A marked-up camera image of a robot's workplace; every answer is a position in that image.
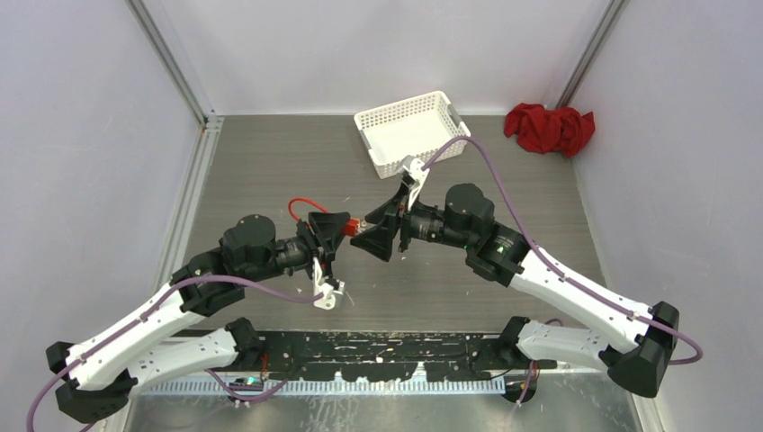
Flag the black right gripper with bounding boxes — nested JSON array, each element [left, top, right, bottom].
[[351, 182, 474, 262]]

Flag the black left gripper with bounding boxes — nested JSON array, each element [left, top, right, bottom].
[[241, 214, 350, 286]]

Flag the red cable padlock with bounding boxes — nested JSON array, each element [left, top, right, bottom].
[[287, 196, 361, 237]]

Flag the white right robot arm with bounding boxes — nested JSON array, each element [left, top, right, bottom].
[[350, 184, 680, 398]]

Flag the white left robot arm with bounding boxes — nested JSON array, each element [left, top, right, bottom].
[[46, 212, 359, 424]]

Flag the white perforated plastic basket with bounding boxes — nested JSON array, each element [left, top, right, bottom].
[[354, 90, 471, 179]]

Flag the crumpled red cloth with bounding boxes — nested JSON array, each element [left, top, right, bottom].
[[503, 103, 596, 158]]

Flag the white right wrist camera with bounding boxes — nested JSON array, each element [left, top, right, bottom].
[[399, 156, 429, 210]]

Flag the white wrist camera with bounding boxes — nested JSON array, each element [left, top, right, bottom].
[[311, 257, 346, 311], [399, 156, 429, 210]]

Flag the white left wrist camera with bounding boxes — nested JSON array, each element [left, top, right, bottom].
[[311, 257, 346, 311]]

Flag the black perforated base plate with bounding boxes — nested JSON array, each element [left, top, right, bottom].
[[213, 330, 529, 383]]

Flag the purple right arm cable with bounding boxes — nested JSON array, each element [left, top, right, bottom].
[[423, 136, 705, 365]]

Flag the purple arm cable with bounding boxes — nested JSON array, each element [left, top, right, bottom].
[[24, 274, 326, 432], [423, 136, 705, 365]]

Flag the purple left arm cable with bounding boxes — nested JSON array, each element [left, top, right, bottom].
[[24, 274, 326, 432]]

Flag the aluminium slotted rail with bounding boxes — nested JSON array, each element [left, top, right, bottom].
[[142, 375, 506, 397]]

